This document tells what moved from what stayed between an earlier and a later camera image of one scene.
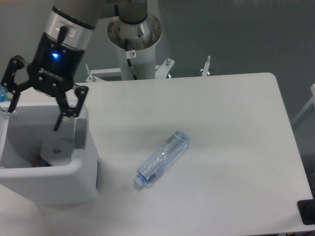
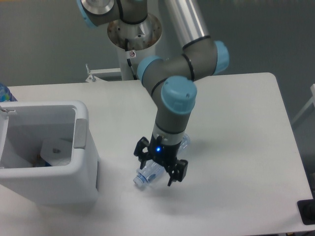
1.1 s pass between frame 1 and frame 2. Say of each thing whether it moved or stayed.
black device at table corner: stayed
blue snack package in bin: stayed
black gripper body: moved
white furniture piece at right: stayed
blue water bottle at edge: stayed
